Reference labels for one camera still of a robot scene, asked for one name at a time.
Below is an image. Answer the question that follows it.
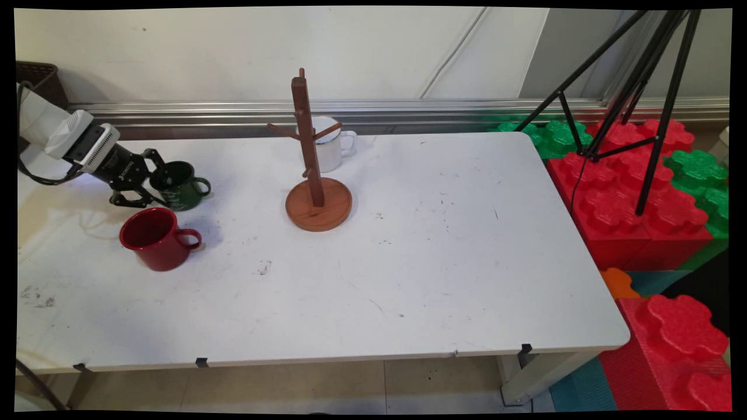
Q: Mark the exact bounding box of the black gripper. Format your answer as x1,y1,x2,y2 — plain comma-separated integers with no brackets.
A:
92,143,170,209

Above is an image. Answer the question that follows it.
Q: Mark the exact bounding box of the green enamel mug white lettering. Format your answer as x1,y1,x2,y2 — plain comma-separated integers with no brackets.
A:
149,161,212,212

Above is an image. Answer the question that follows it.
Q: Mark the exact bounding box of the red enamel mug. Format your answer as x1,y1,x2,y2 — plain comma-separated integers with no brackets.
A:
119,207,203,272

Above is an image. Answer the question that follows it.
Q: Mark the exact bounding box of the dark brown wicker basket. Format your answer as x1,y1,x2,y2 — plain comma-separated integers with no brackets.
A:
16,61,70,113

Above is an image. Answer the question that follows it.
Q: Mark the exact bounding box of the brown wooden mug tree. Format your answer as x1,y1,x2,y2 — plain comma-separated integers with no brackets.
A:
267,68,353,233

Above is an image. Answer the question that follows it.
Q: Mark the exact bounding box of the flat green foam block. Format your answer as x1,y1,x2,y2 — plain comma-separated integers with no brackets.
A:
487,120,594,160

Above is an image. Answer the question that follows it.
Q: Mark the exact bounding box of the white table leg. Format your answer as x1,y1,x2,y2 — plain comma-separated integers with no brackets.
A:
500,350,603,408

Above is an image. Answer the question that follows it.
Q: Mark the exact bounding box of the large red foam block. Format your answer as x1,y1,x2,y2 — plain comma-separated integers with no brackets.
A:
546,118,716,272

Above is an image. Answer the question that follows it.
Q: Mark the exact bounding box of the teal foam mat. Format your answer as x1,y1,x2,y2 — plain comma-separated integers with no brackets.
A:
549,357,618,412

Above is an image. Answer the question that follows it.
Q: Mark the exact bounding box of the orange foam piece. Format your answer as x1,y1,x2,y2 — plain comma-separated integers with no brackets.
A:
600,267,642,300

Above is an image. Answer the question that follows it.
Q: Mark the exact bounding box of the black tripod stand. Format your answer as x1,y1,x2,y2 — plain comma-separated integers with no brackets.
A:
514,9,704,217

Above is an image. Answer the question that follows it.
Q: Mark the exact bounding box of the tall green foam block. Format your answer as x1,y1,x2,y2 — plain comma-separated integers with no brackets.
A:
664,149,730,241

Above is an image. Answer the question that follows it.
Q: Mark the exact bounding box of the red foam block ridged side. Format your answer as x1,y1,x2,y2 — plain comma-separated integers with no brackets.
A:
599,293,733,412

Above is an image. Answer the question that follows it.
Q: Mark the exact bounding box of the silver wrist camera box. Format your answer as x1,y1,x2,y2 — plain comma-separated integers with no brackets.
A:
44,109,121,174

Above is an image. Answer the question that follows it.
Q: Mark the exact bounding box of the aluminium window rail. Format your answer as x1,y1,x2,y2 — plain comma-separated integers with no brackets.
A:
67,98,730,141

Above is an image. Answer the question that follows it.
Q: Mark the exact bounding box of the black floor cable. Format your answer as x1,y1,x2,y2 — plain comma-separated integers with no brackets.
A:
16,358,66,411

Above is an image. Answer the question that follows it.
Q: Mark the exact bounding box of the white wall cable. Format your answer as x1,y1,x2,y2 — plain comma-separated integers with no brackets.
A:
418,7,491,100

